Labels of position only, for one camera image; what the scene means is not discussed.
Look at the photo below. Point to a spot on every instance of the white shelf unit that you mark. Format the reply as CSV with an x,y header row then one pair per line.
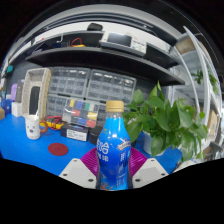
x,y
206,86

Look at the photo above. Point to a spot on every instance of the flat round red coaster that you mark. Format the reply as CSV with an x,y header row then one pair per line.
x,y
58,149

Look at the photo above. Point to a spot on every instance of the purple package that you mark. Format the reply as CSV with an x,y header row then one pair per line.
x,y
14,91

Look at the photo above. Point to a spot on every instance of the black flat pouch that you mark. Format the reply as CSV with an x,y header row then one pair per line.
x,y
34,100

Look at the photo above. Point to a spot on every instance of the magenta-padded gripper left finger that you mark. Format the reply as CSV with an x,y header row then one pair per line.
x,y
77,171

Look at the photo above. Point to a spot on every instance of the beige perforated storage basket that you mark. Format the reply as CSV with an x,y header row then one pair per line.
x,y
45,86

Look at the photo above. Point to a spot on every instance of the green potted plant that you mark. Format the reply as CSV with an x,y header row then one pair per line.
x,y
168,123

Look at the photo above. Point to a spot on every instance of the blue box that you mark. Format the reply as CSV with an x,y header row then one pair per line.
x,y
6,106

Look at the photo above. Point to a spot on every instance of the black overhead shelf unit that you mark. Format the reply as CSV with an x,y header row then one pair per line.
x,y
110,61

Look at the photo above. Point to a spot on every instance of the clear box of coloured parts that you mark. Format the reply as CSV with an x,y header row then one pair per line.
x,y
81,113

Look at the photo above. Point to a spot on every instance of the dark grey flat box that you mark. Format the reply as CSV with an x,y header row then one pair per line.
x,y
19,91

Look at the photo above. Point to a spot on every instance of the white printed mug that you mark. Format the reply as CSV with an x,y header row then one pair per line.
x,y
32,128

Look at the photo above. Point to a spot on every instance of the blue drink bottle gold cap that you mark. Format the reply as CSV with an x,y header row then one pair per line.
x,y
113,150

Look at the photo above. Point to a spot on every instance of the yellow multimeter with red leads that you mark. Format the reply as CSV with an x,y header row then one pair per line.
x,y
55,123

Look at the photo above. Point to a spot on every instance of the black box with white label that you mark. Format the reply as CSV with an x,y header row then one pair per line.
x,y
75,132

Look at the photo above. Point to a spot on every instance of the brown cardboard box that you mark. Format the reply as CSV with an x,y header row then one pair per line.
x,y
2,113

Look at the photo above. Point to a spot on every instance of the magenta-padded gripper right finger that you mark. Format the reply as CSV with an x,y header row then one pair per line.
x,y
149,171

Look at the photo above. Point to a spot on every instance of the small white box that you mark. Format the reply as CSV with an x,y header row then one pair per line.
x,y
16,109

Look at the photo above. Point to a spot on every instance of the thin grey stirring stick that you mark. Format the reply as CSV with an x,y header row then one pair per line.
x,y
36,113

